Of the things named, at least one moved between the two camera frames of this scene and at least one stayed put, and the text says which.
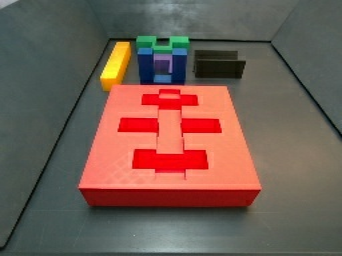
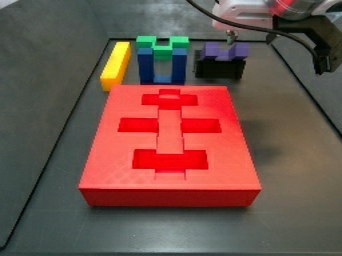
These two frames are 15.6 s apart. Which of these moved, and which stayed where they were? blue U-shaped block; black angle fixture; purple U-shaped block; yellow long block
Moved: purple U-shaped block
Stayed: blue U-shaped block; black angle fixture; yellow long block
